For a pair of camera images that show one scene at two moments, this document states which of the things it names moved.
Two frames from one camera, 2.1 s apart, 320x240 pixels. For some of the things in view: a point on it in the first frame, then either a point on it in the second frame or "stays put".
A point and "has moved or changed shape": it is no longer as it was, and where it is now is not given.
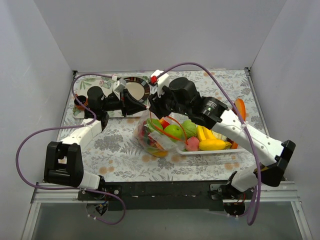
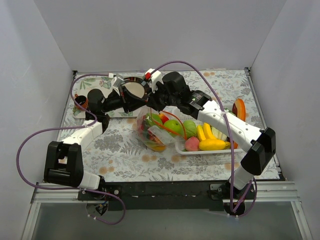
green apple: x=175 y=130 has moved or changed shape
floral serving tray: x=83 y=83 stays put
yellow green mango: x=158 y=152 -> x=158 y=147
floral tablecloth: x=109 y=148 stays put
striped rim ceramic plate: x=137 y=88 stays put
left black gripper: x=124 y=104 stays put
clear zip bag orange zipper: x=161 y=137 has moved or changed shape
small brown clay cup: x=83 y=100 stays put
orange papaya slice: x=240 y=104 stays put
